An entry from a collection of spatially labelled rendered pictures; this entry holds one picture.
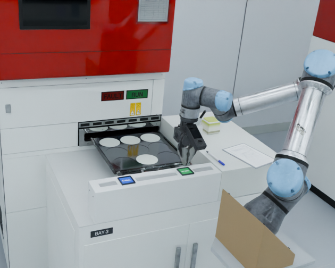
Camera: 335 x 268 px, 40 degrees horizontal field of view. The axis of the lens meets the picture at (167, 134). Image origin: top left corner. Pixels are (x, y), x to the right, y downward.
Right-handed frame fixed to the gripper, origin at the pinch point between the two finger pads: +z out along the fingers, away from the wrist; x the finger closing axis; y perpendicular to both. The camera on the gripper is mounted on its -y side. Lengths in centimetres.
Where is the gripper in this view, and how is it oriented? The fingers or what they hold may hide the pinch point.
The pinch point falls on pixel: (186, 163)
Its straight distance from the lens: 186.8
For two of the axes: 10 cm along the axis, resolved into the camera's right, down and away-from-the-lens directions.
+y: -4.2, -4.0, 8.1
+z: -0.9, 9.1, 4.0
